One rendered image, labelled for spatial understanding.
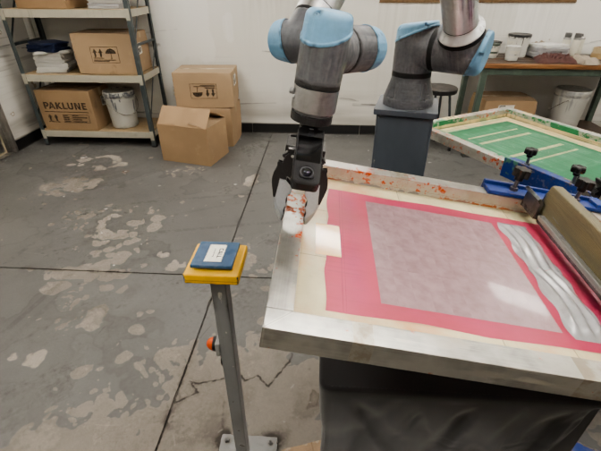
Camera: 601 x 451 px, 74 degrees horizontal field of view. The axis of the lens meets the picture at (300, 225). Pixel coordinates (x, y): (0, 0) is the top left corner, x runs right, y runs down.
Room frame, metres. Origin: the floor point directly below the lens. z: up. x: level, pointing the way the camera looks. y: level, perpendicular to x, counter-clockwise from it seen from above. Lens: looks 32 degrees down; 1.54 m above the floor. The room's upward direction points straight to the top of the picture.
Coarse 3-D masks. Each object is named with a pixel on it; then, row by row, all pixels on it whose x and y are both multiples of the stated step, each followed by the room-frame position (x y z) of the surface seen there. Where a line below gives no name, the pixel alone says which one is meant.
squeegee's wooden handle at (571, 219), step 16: (560, 192) 0.78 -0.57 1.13; (544, 208) 0.80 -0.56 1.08; (560, 208) 0.75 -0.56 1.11; (576, 208) 0.71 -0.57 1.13; (560, 224) 0.73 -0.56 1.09; (576, 224) 0.69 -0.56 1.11; (592, 224) 0.65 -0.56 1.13; (576, 240) 0.66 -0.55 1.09; (592, 240) 0.63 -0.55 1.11; (592, 256) 0.61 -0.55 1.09
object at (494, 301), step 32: (352, 256) 0.59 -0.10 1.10; (384, 256) 0.60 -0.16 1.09; (416, 256) 0.62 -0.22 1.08; (448, 256) 0.63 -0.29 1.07; (352, 288) 0.50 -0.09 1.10; (384, 288) 0.51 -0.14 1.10; (416, 288) 0.52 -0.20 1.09; (448, 288) 0.53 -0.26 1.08; (480, 288) 0.54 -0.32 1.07; (512, 288) 0.56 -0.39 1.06; (576, 288) 0.58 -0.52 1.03; (416, 320) 0.44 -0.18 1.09; (448, 320) 0.45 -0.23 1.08; (480, 320) 0.46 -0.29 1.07; (512, 320) 0.47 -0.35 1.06; (544, 320) 0.48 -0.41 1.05
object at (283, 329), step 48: (432, 192) 0.89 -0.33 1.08; (480, 192) 0.88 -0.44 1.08; (288, 240) 0.56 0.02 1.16; (288, 288) 0.44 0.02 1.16; (288, 336) 0.36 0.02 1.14; (336, 336) 0.36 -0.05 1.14; (384, 336) 0.37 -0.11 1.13; (432, 336) 0.38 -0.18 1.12; (528, 384) 0.34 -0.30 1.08; (576, 384) 0.34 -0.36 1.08
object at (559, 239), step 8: (544, 216) 0.79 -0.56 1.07; (544, 224) 0.76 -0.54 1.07; (552, 232) 0.72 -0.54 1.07; (560, 240) 0.69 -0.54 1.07; (568, 248) 0.66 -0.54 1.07; (576, 256) 0.63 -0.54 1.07; (576, 264) 0.61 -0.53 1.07; (584, 264) 0.61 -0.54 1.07; (584, 272) 0.59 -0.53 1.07; (592, 272) 0.58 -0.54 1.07; (592, 280) 0.56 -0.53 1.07; (600, 280) 0.56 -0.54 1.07; (600, 288) 0.54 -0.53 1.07
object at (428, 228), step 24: (336, 192) 0.84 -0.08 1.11; (336, 216) 0.73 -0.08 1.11; (360, 216) 0.74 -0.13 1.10; (384, 216) 0.76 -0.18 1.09; (408, 216) 0.77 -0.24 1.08; (432, 216) 0.79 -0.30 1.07; (456, 216) 0.80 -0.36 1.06; (480, 216) 0.82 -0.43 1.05; (360, 240) 0.65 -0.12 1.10; (384, 240) 0.66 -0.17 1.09; (408, 240) 0.67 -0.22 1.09; (432, 240) 0.68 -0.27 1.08; (456, 240) 0.70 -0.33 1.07; (480, 240) 0.71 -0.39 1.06; (504, 240) 0.72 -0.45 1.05; (504, 264) 0.63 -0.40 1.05
